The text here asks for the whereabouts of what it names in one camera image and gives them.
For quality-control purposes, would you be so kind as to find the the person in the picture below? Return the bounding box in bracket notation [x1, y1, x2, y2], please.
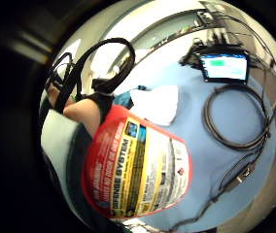
[39, 108, 95, 229]

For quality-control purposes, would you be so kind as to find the black stand with clamp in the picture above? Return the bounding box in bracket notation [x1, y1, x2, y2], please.
[179, 37, 211, 70]

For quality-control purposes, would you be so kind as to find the thin long black cable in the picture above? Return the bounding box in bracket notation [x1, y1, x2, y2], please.
[222, 13, 276, 130]

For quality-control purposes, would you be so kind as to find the red canister with yellow label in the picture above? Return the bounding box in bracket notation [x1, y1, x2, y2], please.
[81, 104, 194, 221]

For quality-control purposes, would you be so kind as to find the black tablet with lit screen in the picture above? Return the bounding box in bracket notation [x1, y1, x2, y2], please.
[198, 48, 252, 86]

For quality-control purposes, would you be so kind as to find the black cable with plug adapter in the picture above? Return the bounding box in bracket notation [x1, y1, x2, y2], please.
[168, 150, 266, 231]

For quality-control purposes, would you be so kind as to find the thin black glove cable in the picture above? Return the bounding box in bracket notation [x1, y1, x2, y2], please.
[48, 51, 75, 95]

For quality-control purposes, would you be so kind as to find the white cloth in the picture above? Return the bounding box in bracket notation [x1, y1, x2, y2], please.
[129, 84, 181, 127]

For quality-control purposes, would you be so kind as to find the coiled black cable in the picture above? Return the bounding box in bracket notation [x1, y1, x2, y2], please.
[203, 83, 272, 152]

